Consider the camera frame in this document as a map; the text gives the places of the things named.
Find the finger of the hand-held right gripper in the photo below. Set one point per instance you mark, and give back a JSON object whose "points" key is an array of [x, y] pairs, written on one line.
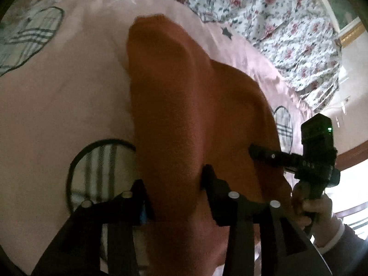
{"points": [[270, 155]]}

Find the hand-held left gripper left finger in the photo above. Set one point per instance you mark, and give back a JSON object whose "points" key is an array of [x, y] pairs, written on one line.
{"points": [[135, 204]]}

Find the person's right hand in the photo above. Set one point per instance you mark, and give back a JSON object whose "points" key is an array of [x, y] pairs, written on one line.
{"points": [[322, 215]]}

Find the gold framed picture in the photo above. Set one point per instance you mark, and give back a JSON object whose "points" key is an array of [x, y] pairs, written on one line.
{"points": [[350, 31]]}

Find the orange knit sweater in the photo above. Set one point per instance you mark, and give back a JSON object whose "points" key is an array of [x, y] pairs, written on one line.
{"points": [[184, 115]]}

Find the wooden bed frame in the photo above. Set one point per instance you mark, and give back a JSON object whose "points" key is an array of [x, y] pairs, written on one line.
{"points": [[356, 155]]}

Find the pink bed sheet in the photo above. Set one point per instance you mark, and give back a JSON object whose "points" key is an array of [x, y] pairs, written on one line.
{"points": [[72, 97]]}

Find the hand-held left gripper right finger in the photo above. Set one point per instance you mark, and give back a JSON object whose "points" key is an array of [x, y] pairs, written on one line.
{"points": [[215, 195]]}

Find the person's right forearm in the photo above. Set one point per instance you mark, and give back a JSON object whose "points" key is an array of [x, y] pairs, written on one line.
{"points": [[345, 243]]}

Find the small-flower print quilt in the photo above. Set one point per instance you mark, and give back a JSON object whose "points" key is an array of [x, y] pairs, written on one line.
{"points": [[258, 14]]}

